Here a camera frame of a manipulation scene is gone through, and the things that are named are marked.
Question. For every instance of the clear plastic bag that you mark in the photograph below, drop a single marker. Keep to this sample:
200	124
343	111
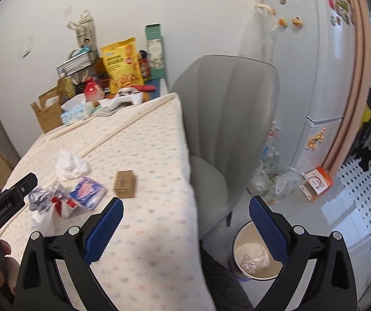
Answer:
282	181

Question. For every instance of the cluster of colourful fridge magnets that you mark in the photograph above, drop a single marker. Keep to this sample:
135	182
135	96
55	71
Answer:
342	6

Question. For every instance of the grey upholstered chair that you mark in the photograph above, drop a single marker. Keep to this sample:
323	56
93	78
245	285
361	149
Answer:
227	103

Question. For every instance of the cream round waste bin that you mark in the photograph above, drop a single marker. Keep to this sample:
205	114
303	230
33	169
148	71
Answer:
243	233

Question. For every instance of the dark gold foil bag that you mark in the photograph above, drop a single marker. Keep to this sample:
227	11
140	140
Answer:
66	89

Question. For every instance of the hanging translucent plastic bag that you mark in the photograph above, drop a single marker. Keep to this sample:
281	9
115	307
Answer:
258	35

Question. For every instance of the red sauce bottle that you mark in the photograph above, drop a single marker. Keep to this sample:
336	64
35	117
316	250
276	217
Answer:
145	66

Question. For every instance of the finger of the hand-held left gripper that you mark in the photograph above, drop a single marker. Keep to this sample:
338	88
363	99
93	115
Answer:
25	183

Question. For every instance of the yellow snack bag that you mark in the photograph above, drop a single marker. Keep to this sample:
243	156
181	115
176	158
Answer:
122	64

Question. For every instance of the pink door frame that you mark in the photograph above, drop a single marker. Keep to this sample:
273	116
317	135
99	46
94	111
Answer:
350	71

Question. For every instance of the blue white tissue box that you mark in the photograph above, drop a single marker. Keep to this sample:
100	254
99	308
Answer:
77	111

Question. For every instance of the orange food fridge magnet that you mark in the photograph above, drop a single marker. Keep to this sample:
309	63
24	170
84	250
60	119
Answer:
297	22

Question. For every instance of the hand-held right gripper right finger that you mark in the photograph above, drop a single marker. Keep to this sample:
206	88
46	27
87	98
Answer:
268	230

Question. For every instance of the white tissue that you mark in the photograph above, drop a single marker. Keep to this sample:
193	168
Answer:
70	165

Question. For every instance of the small white wall plate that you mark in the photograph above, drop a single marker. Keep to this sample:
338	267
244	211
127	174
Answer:
68	11

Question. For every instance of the burger fridge magnet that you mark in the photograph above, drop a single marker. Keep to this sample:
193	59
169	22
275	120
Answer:
282	22

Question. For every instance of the person's leg dark trousers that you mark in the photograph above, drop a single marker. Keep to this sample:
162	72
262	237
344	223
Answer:
224	285

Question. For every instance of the small cardboard box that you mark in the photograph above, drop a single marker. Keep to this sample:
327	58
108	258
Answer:
124	184

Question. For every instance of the white crumpled paper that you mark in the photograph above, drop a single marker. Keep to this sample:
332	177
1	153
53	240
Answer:
253	250

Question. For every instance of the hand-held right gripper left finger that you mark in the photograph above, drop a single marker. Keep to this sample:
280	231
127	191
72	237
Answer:
103	233

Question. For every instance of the black cloth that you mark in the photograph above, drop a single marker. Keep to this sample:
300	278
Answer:
363	158

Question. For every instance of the cluster of yellow figure magnets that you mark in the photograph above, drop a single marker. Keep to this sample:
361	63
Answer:
316	139

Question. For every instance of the clear crumpled plastic wrapper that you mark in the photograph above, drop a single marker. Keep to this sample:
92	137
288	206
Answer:
248	263

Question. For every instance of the tall green box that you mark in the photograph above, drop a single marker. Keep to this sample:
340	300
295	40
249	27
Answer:
155	48

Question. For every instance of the red flat tool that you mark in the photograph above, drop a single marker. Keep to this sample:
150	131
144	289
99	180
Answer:
145	88

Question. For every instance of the white wall switch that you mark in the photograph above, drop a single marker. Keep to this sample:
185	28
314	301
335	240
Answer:
26	48

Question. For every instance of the white game controller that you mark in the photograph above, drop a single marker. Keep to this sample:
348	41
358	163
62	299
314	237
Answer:
125	98

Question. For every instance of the silver wrapper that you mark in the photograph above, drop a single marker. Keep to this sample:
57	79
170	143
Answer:
43	197

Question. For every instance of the orange white carton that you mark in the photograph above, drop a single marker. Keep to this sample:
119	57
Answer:
318	184

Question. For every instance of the open brown cardboard box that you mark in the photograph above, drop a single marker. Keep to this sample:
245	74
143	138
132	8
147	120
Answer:
48	116

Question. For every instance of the dotted cream table cover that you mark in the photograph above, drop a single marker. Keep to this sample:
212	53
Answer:
146	142

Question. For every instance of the blue pink tissue packet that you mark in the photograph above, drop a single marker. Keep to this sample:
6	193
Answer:
87	192

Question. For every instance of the red white paper wrapper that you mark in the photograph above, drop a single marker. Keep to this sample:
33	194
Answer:
64	208

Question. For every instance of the white fridge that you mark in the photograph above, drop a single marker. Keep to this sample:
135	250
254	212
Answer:
311	71

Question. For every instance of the plastic bottle blue label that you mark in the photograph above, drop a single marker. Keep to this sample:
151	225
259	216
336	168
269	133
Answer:
265	151

